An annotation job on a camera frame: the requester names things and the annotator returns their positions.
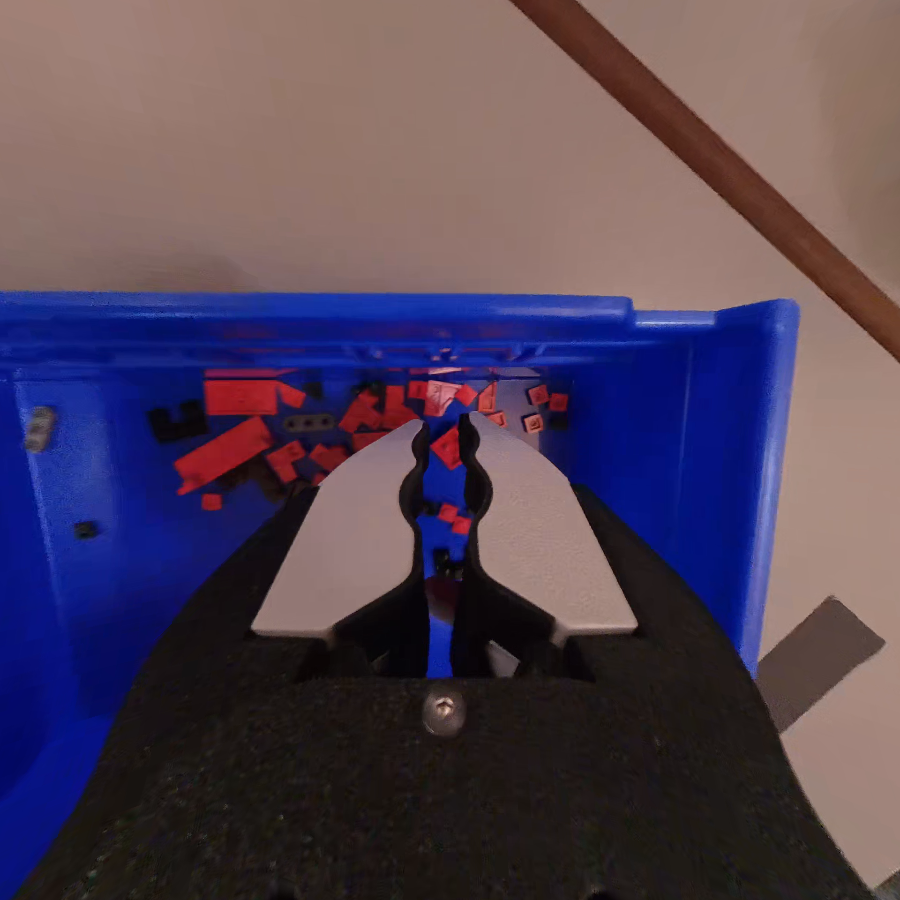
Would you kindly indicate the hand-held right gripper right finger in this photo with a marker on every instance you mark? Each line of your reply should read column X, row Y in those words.
column 555, row 555

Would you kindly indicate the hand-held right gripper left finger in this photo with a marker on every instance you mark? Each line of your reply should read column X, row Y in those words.
column 337, row 555

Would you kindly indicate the blue plastic bin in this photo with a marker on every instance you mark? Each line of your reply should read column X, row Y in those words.
column 633, row 457

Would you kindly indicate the pile of red lego pieces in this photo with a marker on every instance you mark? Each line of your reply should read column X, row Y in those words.
column 239, row 397

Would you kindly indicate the small black lego piece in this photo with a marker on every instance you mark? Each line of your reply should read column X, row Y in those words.
column 86, row 531

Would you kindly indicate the grey lego piece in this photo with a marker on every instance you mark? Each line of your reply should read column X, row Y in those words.
column 40, row 427

